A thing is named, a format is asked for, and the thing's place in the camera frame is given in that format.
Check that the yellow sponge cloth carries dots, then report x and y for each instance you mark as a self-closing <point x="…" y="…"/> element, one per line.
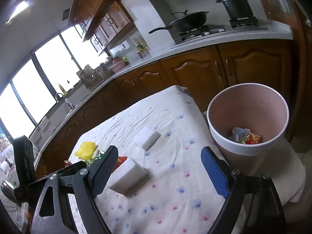
<point x="86" y="151"/>

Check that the black stock pot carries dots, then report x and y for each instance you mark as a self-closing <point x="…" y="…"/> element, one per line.
<point x="237" y="9"/>

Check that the green snack wrapper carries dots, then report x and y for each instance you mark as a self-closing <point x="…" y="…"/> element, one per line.
<point x="97" y="155"/>

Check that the red snack bag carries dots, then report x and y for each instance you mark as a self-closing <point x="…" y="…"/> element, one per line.
<point x="254" y="139"/>

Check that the yellow dish soap bottle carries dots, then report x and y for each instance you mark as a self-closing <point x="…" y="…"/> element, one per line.
<point x="64" y="92"/>

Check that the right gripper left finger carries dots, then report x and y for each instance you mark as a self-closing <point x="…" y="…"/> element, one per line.
<point x="53" y="212"/>

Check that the floral white tablecloth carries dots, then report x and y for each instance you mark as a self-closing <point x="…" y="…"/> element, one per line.
<point x="177" y="196"/>

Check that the condiment bottles set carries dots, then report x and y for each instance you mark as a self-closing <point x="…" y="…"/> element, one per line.
<point x="142" y="48"/>

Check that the lower wooden cabinets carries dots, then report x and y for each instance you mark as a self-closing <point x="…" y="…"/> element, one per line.
<point x="205" y="72"/>

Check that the upper wooden cabinets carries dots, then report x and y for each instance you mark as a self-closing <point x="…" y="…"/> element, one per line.
<point x="103" y="22"/>

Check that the orange snack wrapper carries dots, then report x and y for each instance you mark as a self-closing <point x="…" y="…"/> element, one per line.
<point x="120" y="161"/>

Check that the crushed red metal can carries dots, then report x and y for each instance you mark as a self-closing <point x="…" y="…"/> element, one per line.
<point x="67" y="163"/>

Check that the kitchen faucet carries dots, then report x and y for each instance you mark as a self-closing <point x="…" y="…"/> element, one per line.
<point x="59" y="96"/>

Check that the pink basin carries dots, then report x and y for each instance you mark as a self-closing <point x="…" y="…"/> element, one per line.
<point x="117" y="65"/>

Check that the black wok with lid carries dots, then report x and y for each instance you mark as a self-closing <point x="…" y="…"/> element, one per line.
<point x="185" y="23"/>

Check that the gas stove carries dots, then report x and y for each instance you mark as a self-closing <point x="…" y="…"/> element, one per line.
<point x="236" y="26"/>

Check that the white foam block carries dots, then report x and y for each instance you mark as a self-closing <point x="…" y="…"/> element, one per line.
<point x="146" y="138"/>
<point x="126" y="176"/>

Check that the wooden cabinets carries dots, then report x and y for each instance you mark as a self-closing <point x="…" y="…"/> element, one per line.
<point x="103" y="22"/>
<point x="205" y="72"/>

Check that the person's left hand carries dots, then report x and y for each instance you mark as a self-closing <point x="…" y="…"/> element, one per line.
<point x="29" y="213"/>

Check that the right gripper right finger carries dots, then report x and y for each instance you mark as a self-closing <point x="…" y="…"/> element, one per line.
<point x="265" y="215"/>

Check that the silver wrapper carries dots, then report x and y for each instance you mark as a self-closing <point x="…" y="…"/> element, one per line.
<point x="240" y="135"/>

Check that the pink white trash bin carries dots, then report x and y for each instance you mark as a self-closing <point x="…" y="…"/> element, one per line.
<point x="248" y="105"/>

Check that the dish rack with utensils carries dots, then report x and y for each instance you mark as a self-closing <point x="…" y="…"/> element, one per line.
<point x="91" y="78"/>

